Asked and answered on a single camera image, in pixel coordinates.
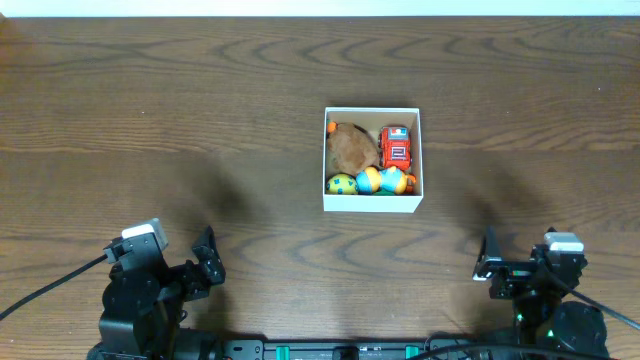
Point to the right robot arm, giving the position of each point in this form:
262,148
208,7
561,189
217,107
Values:
555,323

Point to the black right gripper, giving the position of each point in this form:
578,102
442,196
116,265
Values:
507,272

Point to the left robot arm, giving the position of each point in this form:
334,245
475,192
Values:
143,305

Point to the green ridged plastic ball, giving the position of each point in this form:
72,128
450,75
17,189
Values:
384,193

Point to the blue duck toy figure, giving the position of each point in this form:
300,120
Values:
371,180

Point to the red toy truck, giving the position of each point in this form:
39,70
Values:
395,145

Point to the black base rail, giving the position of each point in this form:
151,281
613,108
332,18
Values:
255,349

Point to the white cardboard box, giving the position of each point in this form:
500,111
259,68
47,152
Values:
372,120

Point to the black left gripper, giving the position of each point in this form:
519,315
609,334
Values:
195,275

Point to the yellow ball with blue letters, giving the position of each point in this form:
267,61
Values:
342,184

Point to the brown plush toy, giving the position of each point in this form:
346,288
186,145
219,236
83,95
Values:
350,149

